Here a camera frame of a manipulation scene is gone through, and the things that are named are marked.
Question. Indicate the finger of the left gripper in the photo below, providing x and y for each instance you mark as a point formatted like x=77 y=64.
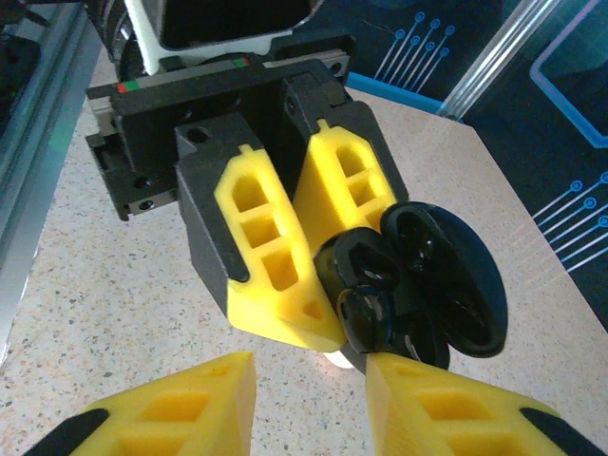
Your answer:
x=266 y=309
x=328 y=190

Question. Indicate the aluminium slotted cross rail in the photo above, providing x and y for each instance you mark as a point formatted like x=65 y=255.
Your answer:
x=38 y=142

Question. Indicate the aluminium frame post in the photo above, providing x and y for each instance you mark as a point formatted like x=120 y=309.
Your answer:
x=503 y=57

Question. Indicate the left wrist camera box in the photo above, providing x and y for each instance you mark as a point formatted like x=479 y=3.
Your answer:
x=214 y=24

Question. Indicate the black earbud charging case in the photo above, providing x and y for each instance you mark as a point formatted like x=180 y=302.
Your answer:
x=465 y=285

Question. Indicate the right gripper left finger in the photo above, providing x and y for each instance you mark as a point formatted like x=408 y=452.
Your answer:
x=223 y=408

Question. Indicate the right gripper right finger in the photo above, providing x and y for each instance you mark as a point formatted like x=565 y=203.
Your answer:
x=404 y=413

